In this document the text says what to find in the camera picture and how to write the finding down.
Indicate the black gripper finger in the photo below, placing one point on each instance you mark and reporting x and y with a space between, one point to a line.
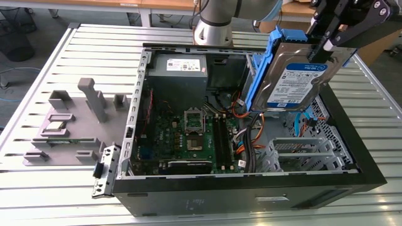
364 26
324 14

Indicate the hard disk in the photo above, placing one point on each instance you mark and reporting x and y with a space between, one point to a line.
292 87

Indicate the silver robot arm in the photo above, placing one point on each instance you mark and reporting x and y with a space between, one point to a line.
215 30

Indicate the silver disk bay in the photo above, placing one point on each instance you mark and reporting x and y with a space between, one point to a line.
301 154

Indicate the wooden cabinet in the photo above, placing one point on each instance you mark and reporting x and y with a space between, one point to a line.
371 47

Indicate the silver drive cage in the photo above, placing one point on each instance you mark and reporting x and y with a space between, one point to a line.
248 77

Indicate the grey power supply unit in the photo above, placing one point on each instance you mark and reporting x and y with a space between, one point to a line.
176 87

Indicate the black RAM slot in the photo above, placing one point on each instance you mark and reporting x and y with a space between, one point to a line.
227 141
219 141

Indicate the CPU socket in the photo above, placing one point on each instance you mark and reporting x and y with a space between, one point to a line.
194 144

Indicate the black case fan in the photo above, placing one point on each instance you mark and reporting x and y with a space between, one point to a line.
146 113

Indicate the green motherboard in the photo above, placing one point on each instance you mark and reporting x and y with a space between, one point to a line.
166 141

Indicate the black graphics card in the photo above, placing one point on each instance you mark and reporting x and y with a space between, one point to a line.
189 166

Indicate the blue expansion slot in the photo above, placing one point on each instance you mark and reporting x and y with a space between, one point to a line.
146 154

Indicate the black PC case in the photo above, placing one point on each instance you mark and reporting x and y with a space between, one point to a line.
220 195

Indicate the grey parts rack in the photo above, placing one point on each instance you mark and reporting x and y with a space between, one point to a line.
85 131

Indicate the silver CPU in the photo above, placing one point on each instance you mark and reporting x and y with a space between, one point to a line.
56 126

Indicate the black mesh trash bin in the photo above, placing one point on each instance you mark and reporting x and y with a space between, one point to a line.
20 49

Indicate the green RAM stick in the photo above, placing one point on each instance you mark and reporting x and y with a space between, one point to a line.
65 141

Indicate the silver hinged card bracket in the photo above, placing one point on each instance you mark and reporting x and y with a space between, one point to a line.
109 164

